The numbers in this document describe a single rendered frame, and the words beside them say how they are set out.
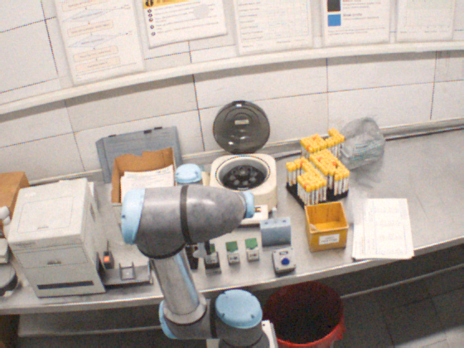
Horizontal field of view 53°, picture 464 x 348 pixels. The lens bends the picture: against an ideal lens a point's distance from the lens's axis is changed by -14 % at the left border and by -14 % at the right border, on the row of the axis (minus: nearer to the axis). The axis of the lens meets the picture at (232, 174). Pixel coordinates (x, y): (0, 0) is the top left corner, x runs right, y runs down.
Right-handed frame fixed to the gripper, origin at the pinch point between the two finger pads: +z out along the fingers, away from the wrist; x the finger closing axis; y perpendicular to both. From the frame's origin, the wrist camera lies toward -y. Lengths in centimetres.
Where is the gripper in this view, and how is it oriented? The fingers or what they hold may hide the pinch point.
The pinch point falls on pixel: (210, 253)
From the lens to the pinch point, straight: 176.1
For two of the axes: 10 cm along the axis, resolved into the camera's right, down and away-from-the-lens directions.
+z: 1.0, 7.7, 6.3
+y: -9.9, 1.5, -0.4
